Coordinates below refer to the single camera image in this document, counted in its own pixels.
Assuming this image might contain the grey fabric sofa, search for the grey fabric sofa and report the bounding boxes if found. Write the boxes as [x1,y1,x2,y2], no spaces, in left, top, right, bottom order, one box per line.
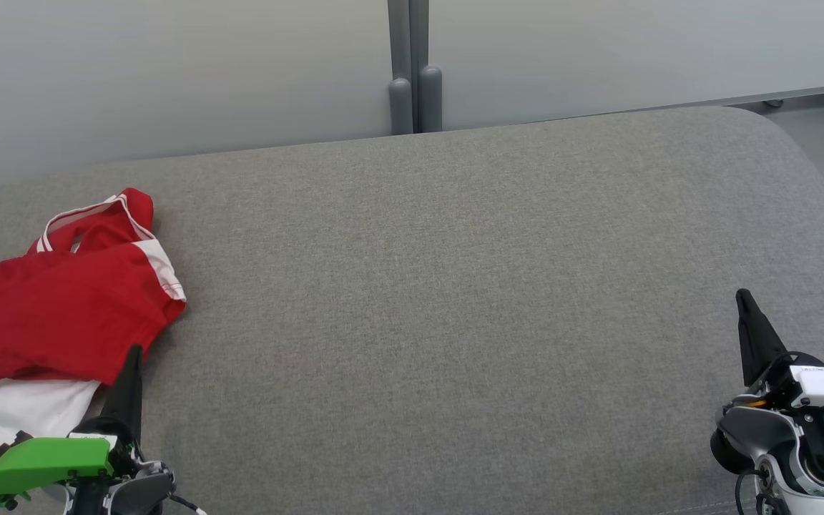
[0,106,824,515]

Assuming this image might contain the grey upright partition frame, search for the grey upright partition frame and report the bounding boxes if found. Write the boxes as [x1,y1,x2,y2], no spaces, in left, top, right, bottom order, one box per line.
[386,0,430,134]

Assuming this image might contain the red white jersey shirt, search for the red white jersey shirt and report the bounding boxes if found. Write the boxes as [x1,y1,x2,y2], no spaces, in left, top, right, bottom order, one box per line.
[0,187,157,446]

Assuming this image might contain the grey rounded partition post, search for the grey rounded partition post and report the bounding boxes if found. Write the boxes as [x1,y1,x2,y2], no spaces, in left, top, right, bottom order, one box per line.
[388,77,413,136]
[418,65,443,134]

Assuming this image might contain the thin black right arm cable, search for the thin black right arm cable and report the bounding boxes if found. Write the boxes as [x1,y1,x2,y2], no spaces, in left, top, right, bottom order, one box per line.
[734,465,770,515]

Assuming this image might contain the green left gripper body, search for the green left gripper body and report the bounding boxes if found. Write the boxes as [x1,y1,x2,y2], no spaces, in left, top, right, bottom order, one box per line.
[0,421,144,515]

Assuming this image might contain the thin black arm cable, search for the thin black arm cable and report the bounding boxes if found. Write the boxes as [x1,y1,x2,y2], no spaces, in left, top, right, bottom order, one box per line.
[167,492,207,515]
[734,465,770,515]

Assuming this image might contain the red shorts with white trim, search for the red shorts with white trim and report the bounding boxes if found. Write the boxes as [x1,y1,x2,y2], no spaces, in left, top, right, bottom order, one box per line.
[0,238,187,400]

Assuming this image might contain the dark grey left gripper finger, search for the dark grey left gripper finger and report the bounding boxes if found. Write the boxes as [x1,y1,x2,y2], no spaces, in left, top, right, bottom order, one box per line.
[99,344,144,438]

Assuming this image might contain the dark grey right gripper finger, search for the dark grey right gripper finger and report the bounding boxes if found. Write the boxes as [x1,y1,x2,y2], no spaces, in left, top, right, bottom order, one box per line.
[735,288,790,388]

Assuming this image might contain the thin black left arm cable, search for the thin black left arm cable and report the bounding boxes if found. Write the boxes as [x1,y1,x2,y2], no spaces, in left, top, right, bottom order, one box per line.
[167,492,207,515]

